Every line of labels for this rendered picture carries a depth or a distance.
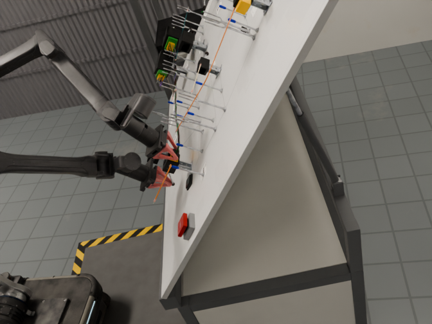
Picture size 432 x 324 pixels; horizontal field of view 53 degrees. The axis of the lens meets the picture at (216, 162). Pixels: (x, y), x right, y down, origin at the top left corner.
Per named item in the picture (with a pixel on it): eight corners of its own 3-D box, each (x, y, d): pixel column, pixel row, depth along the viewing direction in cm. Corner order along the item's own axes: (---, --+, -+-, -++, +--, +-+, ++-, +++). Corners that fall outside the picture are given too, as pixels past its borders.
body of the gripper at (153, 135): (166, 126, 137) (147, 113, 133) (163, 148, 130) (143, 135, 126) (153, 136, 140) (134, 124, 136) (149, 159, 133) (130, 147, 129)
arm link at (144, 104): (114, 127, 137) (99, 115, 130) (132, 96, 140) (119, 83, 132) (143, 139, 133) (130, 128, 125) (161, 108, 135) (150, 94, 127)
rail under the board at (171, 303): (165, 310, 140) (158, 299, 136) (171, 111, 231) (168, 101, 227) (181, 307, 140) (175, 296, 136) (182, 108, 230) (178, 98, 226)
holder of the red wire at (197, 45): (209, 29, 176) (184, 20, 173) (207, 49, 168) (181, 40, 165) (204, 38, 180) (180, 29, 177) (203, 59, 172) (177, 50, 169)
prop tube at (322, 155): (334, 191, 131) (295, 119, 113) (332, 185, 133) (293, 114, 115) (344, 187, 130) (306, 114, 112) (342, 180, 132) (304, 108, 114)
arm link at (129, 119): (115, 127, 130) (121, 128, 125) (126, 108, 131) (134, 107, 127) (133, 139, 133) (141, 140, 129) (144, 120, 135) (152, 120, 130)
